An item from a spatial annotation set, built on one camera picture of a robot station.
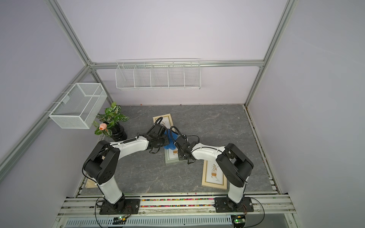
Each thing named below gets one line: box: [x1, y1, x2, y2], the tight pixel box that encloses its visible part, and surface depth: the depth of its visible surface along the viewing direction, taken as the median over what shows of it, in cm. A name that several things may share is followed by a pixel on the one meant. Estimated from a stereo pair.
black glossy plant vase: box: [111, 121, 128, 143], surface depth 96 cm
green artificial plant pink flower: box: [93, 101, 130, 137], surface depth 82 cm
